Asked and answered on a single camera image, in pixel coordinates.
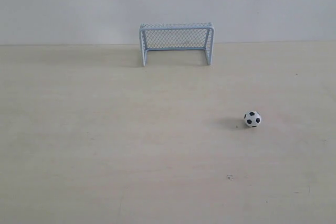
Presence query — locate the small black white soccer ball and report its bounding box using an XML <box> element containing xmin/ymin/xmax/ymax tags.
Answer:
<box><xmin>244</xmin><ymin>111</ymin><xmax>262</xmax><ymax>127</ymax></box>

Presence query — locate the white miniature soccer goal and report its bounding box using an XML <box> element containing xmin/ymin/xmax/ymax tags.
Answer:
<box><xmin>139</xmin><ymin>23</ymin><xmax>215</xmax><ymax>66</ymax></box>

